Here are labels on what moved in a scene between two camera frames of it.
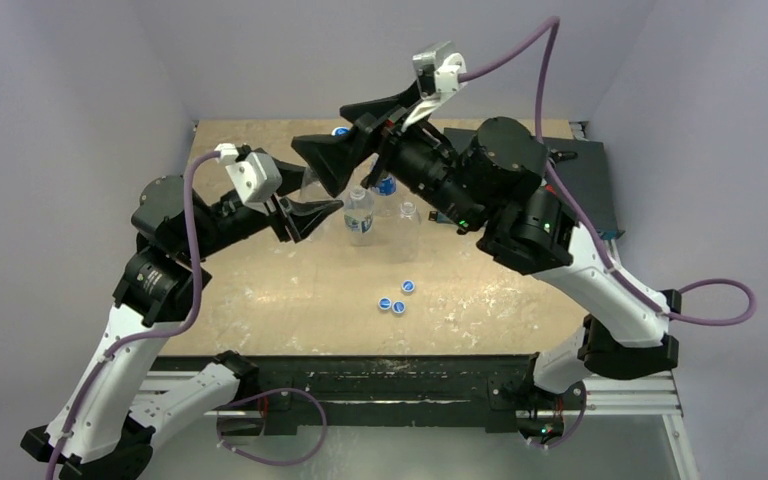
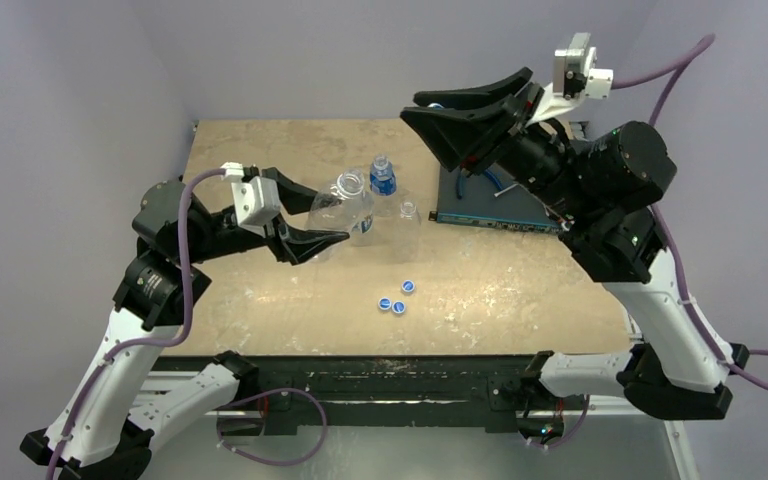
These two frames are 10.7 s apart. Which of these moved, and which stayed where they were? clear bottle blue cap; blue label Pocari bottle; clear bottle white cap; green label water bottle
Moved: clear bottle blue cap
Stayed: blue label Pocari bottle; clear bottle white cap; green label water bottle
